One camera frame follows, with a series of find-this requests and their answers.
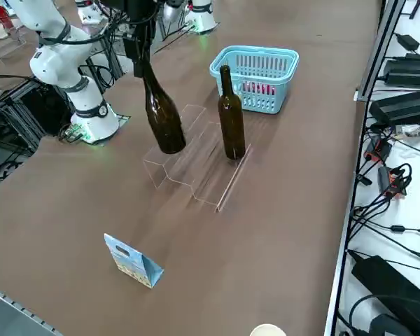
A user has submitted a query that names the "large black power adapter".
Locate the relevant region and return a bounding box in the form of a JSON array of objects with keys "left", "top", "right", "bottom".
[
  {"left": 351, "top": 254, "right": 420, "bottom": 318},
  {"left": 384, "top": 58, "right": 420, "bottom": 89},
  {"left": 369, "top": 89, "right": 420, "bottom": 127}
]

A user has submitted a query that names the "brown straight-shouldered wine bottle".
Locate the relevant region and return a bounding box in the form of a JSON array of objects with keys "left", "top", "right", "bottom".
[{"left": 217, "top": 64, "right": 246, "bottom": 161}]

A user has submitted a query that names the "brown sloped-shoulder wine bottle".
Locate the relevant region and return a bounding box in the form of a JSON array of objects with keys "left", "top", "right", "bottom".
[{"left": 139, "top": 64, "right": 187, "bottom": 155}]

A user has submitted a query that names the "blue printed paper bag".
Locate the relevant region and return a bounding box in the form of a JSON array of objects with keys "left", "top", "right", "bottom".
[{"left": 103, "top": 233, "right": 165, "bottom": 290}]

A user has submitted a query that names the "white paper cup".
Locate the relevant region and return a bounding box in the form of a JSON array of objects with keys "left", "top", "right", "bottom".
[{"left": 250, "top": 323, "right": 287, "bottom": 336}]

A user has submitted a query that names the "black and orange device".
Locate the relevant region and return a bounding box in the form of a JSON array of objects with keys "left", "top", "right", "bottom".
[
  {"left": 377, "top": 164, "right": 413, "bottom": 199},
  {"left": 365, "top": 137, "right": 393, "bottom": 162}
]

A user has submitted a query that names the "clear acrylic stepped shelf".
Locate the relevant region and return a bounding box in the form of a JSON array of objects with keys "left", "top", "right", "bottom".
[{"left": 142, "top": 103, "right": 253, "bottom": 214}]

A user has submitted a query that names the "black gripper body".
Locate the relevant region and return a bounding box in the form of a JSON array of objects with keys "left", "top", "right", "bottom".
[{"left": 122, "top": 0, "right": 162, "bottom": 38}]

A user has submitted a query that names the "red cola bottle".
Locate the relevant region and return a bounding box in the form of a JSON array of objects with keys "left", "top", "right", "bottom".
[{"left": 244, "top": 80, "right": 277, "bottom": 97}]

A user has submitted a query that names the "light blue plastic basket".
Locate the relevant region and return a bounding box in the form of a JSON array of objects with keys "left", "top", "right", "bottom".
[{"left": 209, "top": 45, "right": 300, "bottom": 115}]

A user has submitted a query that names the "clear acrylic background stand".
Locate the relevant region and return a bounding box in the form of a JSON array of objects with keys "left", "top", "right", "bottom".
[{"left": 0, "top": 19, "right": 28, "bottom": 63}]

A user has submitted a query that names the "small black power adapter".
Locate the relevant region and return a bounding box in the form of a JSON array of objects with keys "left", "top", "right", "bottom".
[{"left": 395, "top": 33, "right": 420, "bottom": 52}]

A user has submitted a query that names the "aluminium frame rail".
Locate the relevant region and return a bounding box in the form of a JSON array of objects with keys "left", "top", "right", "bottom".
[
  {"left": 0, "top": 281, "right": 62, "bottom": 336},
  {"left": 355, "top": 0, "right": 409, "bottom": 103}
]

